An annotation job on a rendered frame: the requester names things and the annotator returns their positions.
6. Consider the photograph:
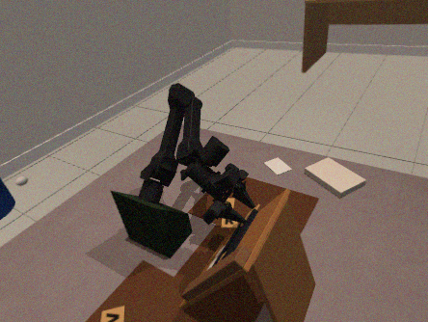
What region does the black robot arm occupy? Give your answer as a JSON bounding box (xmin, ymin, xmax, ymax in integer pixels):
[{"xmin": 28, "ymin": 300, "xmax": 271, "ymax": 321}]
[{"xmin": 135, "ymin": 83, "xmax": 241, "ymax": 204}]

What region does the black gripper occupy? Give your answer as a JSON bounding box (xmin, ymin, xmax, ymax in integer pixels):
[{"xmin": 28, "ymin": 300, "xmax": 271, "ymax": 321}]
[{"xmin": 201, "ymin": 170, "xmax": 255, "ymax": 225}]

